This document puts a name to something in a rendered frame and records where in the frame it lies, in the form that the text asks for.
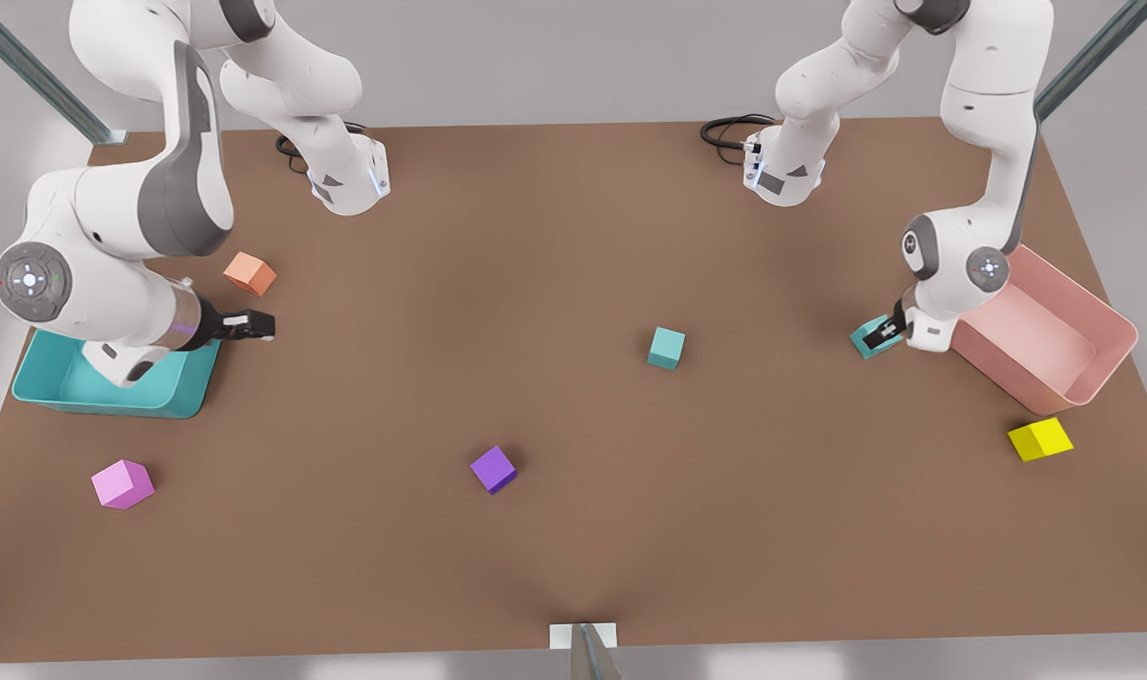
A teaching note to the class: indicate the teal blue cube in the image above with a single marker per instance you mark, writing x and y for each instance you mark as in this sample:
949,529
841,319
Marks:
866,340
666,348

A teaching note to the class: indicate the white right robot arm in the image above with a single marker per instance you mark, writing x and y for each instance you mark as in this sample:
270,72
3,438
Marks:
148,198

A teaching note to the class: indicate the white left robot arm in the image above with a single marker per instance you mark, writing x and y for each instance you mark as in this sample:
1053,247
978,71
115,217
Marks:
980,113

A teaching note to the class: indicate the orange cube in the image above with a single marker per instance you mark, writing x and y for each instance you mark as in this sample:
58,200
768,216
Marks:
249,273

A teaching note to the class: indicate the pink plastic bin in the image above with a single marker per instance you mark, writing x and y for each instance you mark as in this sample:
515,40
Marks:
1055,331

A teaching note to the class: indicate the teal plastic bin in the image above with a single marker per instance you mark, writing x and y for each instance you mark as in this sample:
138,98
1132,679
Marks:
63,392

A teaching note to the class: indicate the yellow cube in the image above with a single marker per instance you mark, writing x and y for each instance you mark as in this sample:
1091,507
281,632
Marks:
1040,439

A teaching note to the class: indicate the pink cube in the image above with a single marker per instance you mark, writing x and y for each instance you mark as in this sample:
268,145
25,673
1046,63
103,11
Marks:
122,484

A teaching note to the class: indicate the purple cube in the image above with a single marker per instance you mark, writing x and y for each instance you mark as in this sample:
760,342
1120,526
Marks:
493,469

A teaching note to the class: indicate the silver frame post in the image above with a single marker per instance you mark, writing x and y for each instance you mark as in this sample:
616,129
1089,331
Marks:
1093,52
35,71
588,652

